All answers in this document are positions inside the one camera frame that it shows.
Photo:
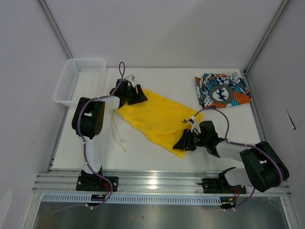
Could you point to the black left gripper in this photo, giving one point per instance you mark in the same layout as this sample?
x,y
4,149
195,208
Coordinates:
x,y
138,98

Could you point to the yellow shorts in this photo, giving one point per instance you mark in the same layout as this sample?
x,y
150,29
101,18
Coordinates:
x,y
161,120

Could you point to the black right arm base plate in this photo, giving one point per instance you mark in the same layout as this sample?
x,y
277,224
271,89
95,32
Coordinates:
x,y
220,186

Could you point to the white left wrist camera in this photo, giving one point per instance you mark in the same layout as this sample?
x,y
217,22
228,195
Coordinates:
x,y
130,78

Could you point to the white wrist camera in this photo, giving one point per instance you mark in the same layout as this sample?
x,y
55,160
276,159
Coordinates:
x,y
193,120
130,78

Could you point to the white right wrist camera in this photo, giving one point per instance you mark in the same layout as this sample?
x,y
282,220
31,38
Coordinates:
x,y
193,120

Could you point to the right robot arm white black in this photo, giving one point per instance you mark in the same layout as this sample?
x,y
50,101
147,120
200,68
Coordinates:
x,y
263,169

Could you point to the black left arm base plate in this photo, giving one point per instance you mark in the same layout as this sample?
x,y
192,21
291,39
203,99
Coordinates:
x,y
91,182

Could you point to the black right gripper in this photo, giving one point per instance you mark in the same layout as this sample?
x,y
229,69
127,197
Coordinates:
x,y
185,143

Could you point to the slotted grey cable duct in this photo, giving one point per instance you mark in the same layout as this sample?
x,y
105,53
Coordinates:
x,y
132,199

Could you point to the aluminium mounting rail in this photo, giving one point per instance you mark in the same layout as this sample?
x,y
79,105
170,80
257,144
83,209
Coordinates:
x,y
130,182

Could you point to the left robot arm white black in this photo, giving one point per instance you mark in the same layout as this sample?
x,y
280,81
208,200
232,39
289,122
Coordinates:
x,y
89,118

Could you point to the white plastic basket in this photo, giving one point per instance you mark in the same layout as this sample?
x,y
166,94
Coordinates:
x,y
80,77

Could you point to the colourful patterned shorts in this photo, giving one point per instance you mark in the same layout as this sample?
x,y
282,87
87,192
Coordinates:
x,y
221,90

